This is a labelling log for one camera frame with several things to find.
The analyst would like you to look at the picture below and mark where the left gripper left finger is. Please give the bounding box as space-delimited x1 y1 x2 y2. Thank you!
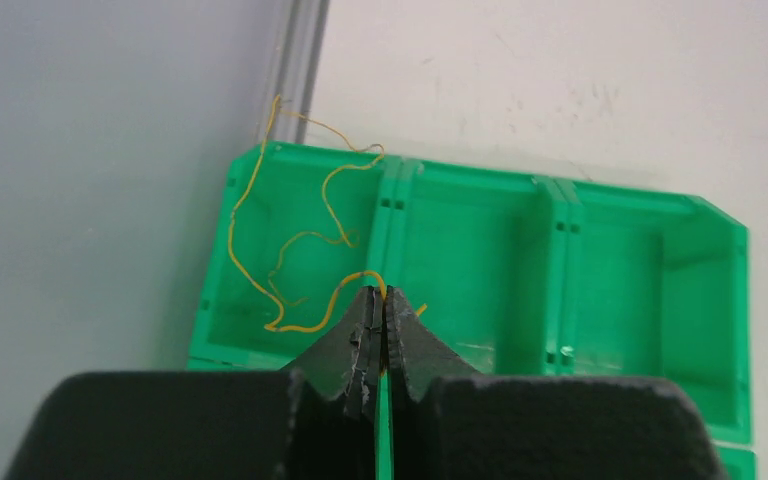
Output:
284 286 384 479

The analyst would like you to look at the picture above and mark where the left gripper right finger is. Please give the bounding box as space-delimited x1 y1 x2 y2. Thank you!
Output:
385 286 478 479

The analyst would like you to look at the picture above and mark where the green plastic compartment bin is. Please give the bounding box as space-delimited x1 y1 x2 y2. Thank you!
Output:
187 142 756 479

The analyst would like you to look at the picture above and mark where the aluminium frame rail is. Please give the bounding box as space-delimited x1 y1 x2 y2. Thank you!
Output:
256 0 331 143

